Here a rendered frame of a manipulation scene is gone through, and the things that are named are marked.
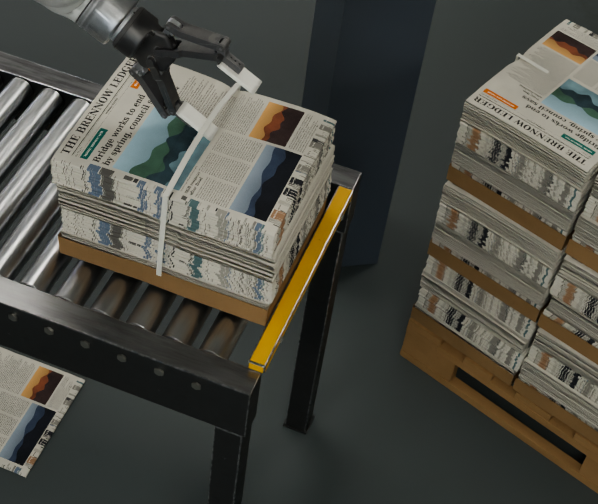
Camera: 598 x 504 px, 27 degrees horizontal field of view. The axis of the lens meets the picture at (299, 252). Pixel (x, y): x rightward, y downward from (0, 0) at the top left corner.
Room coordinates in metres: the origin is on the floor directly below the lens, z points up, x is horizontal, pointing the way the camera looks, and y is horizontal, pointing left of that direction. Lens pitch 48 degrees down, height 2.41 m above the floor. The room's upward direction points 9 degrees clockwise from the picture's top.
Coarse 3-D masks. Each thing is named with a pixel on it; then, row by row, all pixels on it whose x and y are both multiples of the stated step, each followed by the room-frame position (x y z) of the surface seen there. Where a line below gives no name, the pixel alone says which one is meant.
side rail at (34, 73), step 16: (0, 64) 1.81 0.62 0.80; (16, 64) 1.82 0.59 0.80; (32, 64) 1.83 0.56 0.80; (32, 80) 1.78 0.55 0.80; (48, 80) 1.79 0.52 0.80; (64, 80) 1.80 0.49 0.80; (80, 80) 1.80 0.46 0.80; (32, 96) 1.78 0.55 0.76; (64, 96) 1.77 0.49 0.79; (80, 96) 1.76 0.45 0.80; (48, 128) 1.77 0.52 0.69; (336, 176) 1.65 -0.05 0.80; (352, 176) 1.66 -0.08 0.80; (352, 208) 1.64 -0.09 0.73
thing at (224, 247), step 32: (256, 96) 1.57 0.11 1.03; (256, 128) 1.49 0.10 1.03; (288, 128) 1.50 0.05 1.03; (320, 128) 1.52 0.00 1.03; (224, 160) 1.41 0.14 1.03; (256, 160) 1.42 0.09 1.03; (288, 160) 1.43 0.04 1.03; (320, 160) 1.48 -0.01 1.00; (192, 192) 1.33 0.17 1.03; (224, 192) 1.34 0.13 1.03; (256, 192) 1.35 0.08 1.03; (288, 192) 1.36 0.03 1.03; (320, 192) 1.49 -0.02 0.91; (192, 224) 1.30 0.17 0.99; (224, 224) 1.29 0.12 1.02; (256, 224) 1.29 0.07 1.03; (288, 224) 1.34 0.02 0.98; (192, 256) 1.31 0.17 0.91; (224, 256) 1.29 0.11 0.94; (256, 256) 1.28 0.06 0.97; (288, 256) 1.35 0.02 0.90; (224, 288) 1.29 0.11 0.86; (256, 288) 1.28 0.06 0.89
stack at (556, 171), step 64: (512, 64) 2.02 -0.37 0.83; (576, 64) 2.05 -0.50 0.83; (512, 128) 1.83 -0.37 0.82; (576, 128) 1.85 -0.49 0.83; (448, 192) 1.88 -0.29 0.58; (512, 192) 1.81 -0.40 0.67; (576, 192) 1.74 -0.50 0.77; (512, 256) 1.78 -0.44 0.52; (448, 320) 1.84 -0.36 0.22; (512, 320) 1.77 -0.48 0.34; (576, 320) 1.69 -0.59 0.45; (448, 384) 1.81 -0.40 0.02; (576, 384) 1.67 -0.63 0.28; (576, 448) 1.63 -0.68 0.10
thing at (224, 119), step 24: (216, 96) 1.56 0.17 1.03; (240, 96) 1.57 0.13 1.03; (216, 120) 1.50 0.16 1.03; (216, 144) 1.44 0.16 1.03; (168, 168) 1.37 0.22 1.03; (192, 168) 1.38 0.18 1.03; (168, 216) 1.32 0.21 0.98; (168, 240) 1.32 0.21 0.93; (144, 264) 1.33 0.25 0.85; (168, 264) 1.32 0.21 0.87
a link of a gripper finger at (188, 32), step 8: (176, 16) 1.49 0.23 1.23; (168, 24) 1.47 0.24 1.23; (184, 24) 1.48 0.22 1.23; (176, 32) 1.46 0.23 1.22; (184, 32) 1.46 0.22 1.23; (192, 32) 1.47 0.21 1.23; (200, 32) 1.47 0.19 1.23; (208, 32) 1.47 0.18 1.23; (192, 40) 1.46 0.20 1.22; (200, 40) 1.45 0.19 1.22; (208, 40) 1.45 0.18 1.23; (216, 40) 1.46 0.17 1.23; (216, 48) 1.45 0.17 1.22; (224, 48) 1.45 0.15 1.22
